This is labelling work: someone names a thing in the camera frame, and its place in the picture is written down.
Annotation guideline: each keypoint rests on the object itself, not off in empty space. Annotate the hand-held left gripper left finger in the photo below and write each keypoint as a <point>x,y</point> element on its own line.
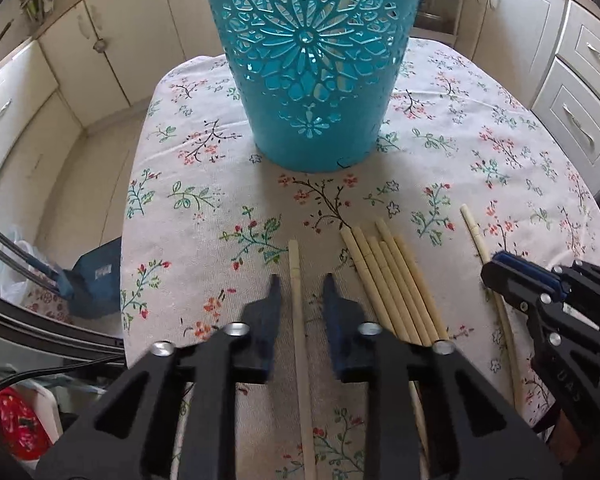
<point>272,322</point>

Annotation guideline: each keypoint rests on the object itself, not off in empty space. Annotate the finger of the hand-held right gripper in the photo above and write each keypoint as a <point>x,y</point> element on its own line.
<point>525,270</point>
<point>510,285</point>

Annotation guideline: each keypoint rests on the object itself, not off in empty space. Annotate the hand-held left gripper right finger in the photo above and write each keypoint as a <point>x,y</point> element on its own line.
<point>336,322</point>

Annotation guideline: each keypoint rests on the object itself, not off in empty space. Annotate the teal cutout plastic basket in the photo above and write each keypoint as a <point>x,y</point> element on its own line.
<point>280,150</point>

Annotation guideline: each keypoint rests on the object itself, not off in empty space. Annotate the floral tablecloth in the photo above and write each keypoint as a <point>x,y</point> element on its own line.
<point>260,195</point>

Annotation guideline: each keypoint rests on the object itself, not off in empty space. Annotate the blue bag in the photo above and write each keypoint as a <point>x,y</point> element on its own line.
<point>97,280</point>

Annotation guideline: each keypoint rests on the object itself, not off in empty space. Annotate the white drawer cabinet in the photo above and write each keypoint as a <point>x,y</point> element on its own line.
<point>580,85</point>

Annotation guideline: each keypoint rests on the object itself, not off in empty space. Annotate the white door cabinet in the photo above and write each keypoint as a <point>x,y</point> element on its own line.
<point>515,25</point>

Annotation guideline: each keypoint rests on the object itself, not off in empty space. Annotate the white plastic bag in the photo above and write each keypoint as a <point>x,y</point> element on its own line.
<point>15,265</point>

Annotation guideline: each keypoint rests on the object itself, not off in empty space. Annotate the metal pot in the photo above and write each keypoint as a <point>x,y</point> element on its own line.
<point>435,21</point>

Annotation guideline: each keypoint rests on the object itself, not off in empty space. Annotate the red bag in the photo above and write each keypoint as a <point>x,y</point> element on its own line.
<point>15,420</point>

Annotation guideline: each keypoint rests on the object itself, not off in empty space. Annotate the cream base cabinet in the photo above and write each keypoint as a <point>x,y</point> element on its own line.
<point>25,125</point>

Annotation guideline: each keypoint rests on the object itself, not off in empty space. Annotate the cream corner cabinet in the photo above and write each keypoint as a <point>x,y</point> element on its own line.
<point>130,35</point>

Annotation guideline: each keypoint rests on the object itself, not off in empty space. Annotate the dark metal frame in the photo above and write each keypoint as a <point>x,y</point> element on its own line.
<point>30,325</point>

